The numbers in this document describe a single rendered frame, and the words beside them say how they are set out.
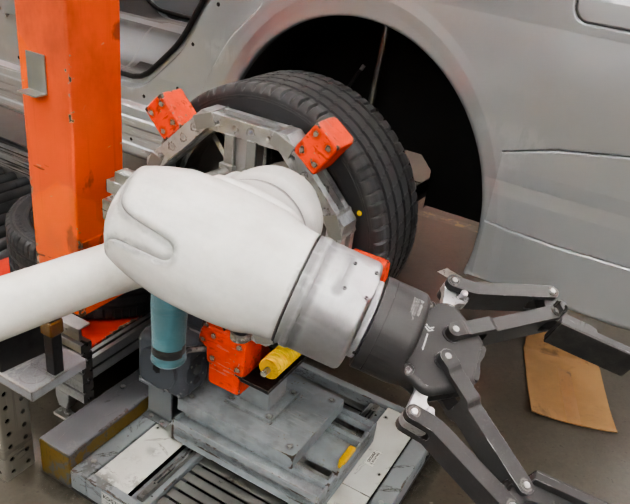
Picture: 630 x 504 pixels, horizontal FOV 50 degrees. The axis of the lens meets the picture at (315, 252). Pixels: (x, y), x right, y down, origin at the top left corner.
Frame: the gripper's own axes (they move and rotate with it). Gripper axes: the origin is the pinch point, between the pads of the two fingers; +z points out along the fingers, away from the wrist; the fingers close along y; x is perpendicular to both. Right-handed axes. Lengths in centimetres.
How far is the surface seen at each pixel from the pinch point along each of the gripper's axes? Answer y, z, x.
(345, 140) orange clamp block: 74, -34, 52
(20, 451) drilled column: 20, -85, 160
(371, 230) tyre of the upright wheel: 69, -21, 68
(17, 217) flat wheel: 82, -128, 149
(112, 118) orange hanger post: 76, -89, 78
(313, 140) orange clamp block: 71, -40, 52
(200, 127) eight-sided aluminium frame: 74, -65, 65
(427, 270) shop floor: 188, 15, 212
